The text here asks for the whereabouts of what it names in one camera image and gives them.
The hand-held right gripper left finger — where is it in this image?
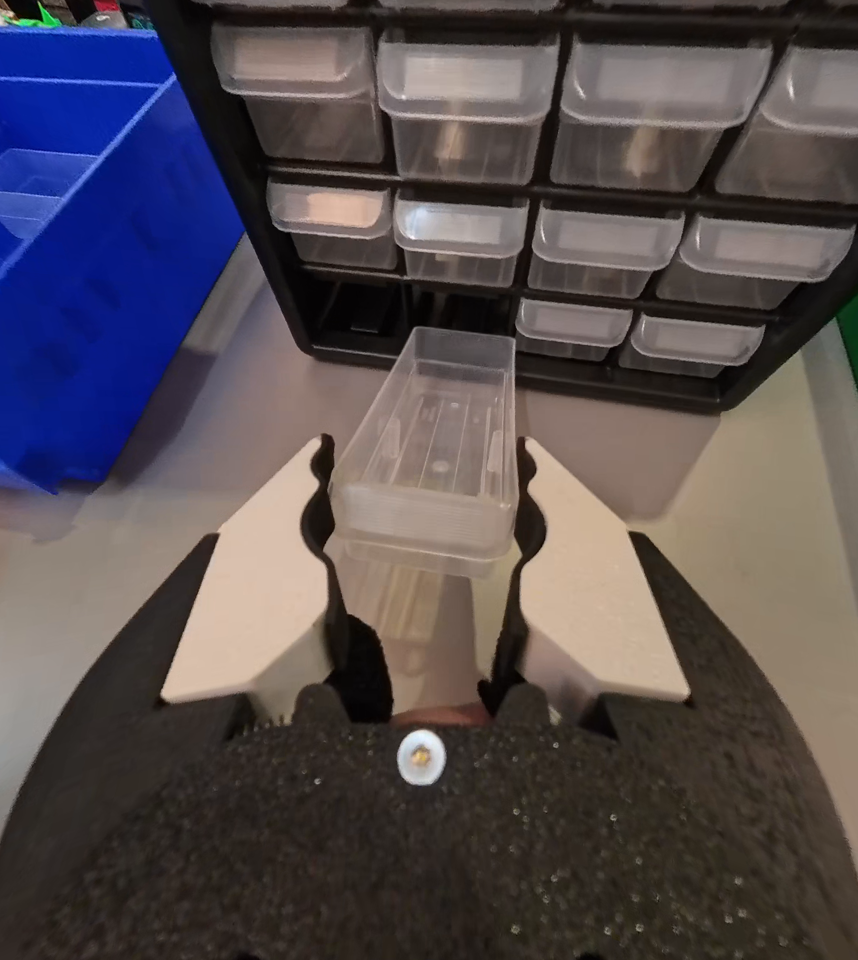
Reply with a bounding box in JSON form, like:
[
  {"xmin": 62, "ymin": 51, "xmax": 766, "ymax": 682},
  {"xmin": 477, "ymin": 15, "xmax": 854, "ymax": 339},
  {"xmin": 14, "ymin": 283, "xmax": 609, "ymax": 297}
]
[{"xmin": 161, "ymin": 433, "xmax": 347, "ymax": 714}]

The set of clear cabinet drawers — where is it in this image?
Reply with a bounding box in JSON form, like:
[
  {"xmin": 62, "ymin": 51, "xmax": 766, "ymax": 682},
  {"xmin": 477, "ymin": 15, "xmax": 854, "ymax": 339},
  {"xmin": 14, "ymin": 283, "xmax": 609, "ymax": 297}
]
[{"xmin": 210, "ymin": 0, "xmax": 858, "ymax": 380}]

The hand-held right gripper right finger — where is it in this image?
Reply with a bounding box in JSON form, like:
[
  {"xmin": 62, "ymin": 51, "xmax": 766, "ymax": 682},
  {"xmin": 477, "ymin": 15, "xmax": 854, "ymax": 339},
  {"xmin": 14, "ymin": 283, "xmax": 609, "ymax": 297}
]
[{"xmin": 485, "ymin": 436, "xmax": 692, "ymax": 717}]

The clear plastic drawer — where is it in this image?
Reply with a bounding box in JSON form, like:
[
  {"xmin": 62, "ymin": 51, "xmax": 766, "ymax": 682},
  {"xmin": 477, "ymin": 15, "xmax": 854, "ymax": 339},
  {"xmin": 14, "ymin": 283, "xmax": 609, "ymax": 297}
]
[
  {"xmin": 0, "ymin": 147, "xmax": 103, "ymax": 241},
  {"xmin": 326, "ymin": 326, "xmax": 520, "ymax": 580}
]

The black drawer cabinet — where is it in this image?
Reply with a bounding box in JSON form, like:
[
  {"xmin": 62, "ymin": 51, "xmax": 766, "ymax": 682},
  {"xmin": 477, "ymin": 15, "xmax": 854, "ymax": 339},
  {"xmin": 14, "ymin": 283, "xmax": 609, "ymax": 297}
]
[{"xmin": 145, "ymin": 0, "xmax": 858, "ymax": 414}]

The blue plastic bin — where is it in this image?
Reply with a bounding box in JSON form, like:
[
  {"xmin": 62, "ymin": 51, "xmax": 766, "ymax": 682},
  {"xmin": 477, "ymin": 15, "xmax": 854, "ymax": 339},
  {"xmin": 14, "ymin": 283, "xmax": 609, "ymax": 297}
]
[{"xmin": 0, "ymin": 22, "xmax": 246, "ymax": 496}]

